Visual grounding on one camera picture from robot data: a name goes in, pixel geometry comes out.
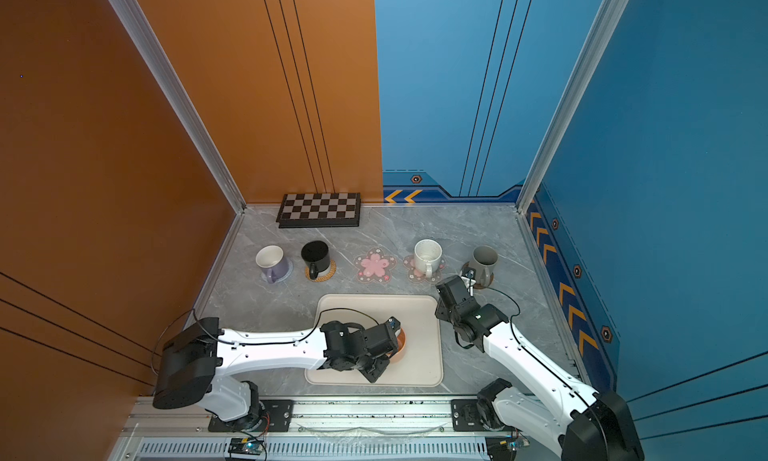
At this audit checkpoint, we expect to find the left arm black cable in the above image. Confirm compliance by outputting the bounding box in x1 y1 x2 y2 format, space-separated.
154 306 385 366

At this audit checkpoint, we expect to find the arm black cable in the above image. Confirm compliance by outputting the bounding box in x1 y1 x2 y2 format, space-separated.
154 306 385 366
485 286 601 414

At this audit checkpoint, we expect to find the black mug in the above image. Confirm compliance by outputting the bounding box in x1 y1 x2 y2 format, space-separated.
301 240 331 281

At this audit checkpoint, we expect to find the blue woven round coaster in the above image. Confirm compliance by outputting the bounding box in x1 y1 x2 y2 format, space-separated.
260 258 294 285

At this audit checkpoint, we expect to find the beige serving tray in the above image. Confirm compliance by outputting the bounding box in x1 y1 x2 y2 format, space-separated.
305 294 443 388

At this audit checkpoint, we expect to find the brown white chessboard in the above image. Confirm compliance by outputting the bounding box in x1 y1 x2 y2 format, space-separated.
276 192 361 229

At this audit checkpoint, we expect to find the tan rattan round coaster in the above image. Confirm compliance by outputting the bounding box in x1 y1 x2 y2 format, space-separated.
305 260 337 283

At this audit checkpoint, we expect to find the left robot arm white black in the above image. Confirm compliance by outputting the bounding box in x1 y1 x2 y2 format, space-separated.
152 317 403 432

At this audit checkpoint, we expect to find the purple mug white inside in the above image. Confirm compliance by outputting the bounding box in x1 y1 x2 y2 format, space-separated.
255 245 288 278

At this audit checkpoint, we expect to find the green circuit board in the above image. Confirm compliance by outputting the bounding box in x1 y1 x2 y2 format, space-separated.
226 437 268 461

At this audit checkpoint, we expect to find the grey mug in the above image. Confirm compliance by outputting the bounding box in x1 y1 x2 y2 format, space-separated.
469 245 499 274

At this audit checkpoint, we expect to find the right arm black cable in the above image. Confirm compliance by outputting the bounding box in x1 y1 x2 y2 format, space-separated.
485 286 601 414

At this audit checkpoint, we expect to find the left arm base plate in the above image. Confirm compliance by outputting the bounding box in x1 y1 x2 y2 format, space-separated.
208 399 294 434

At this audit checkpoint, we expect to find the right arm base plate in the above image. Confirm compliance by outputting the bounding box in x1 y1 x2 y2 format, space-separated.
450 398 522 435

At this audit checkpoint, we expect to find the orange pink mug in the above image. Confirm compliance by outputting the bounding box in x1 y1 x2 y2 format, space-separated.
390 328 407 363

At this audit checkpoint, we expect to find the brown wooden round coaster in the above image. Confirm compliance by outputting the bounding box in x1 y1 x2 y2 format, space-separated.
460 262 494 289

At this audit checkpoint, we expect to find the pink flower coaster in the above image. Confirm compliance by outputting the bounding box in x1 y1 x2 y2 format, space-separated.
355 247 398 284
403 254 446 284

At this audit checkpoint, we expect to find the aluminium rail frame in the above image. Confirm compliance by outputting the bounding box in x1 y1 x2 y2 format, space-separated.
109 394 557 460

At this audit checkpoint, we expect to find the right small circuit board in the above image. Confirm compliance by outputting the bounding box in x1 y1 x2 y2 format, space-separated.
485 436 530 461

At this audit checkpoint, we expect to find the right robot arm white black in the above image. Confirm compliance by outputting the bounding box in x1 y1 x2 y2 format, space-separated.
435 276 645 460

